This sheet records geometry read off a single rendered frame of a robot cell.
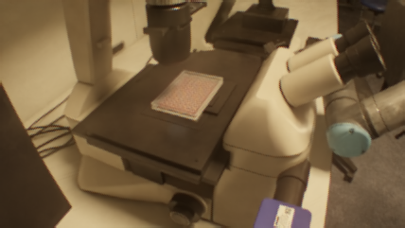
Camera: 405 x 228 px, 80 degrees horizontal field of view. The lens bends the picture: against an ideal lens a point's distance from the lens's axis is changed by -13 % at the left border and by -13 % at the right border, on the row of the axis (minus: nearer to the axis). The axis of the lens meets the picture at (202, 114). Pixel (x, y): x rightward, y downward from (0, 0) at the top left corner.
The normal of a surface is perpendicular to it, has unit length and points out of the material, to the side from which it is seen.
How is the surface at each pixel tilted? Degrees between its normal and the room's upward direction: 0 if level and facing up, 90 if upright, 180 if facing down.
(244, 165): 90
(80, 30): 90
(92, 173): 48
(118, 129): 0
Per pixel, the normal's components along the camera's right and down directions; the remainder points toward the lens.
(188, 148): -0.02, -0.79
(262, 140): -0.40, 0.51
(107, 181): -0.29, -0.10
